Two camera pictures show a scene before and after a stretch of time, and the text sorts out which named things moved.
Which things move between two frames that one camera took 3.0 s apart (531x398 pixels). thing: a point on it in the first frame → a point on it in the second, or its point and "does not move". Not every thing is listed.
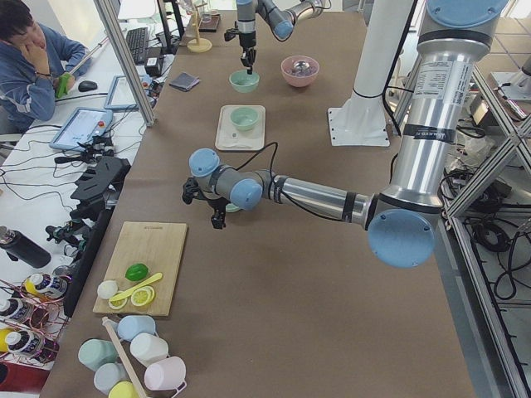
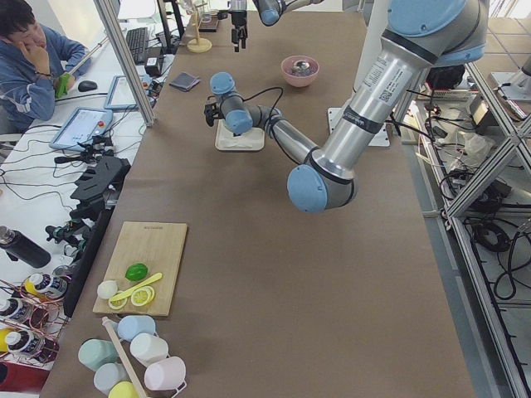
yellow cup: (124, 389) does not move
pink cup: (165, 374) does not move
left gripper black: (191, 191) → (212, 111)
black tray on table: (209, 22) does not move
